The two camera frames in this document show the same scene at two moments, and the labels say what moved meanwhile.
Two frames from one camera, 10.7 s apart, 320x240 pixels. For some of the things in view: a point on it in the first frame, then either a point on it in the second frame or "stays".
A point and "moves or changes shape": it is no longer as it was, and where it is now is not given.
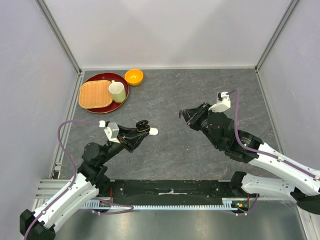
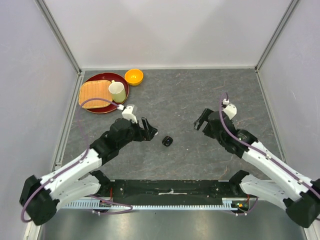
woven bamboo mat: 93,94 stays
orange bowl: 134,77 stays
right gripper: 189,114 to 198,122
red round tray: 114,106 stays
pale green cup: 117,89 stays
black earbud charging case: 142,125 moves or changes shape
